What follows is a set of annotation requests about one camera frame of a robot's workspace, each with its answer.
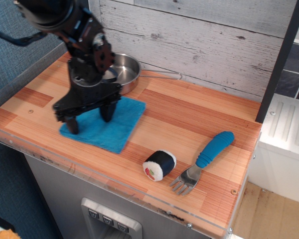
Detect silver dispenser panel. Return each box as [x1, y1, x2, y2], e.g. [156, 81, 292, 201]
[81, 197, 143, 239]

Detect blue towel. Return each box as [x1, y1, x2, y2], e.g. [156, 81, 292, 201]
[59, 97, 146, 154]

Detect orange object at corner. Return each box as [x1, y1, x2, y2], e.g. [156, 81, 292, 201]
[0, 230, 21, 239]

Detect dark right post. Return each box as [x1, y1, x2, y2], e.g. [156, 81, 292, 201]
[255, 0, 299, 123]

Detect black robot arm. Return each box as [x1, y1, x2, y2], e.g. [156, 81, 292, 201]
[15, 0, 122, 134]

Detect white toy sink unit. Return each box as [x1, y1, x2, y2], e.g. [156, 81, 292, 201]
[248, 94, 299, 202]

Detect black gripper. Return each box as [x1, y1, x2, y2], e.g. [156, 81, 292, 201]
[53, 80, 122, 134]

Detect plush sushi roll toy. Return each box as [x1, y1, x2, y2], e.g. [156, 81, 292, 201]
[143, 150, 176, 182]

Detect clear acrylic edge guard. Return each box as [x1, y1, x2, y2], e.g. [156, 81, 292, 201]
[0, 129, 233, 239]

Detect blue handled metal fork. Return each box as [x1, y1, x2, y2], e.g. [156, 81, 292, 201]
[170, 131, 234, 196]

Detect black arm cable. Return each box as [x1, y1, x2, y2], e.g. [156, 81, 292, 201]
[0, 26, 48, 47]

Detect small steel pot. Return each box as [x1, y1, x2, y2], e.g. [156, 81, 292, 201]
[102, 54, 182, 95]

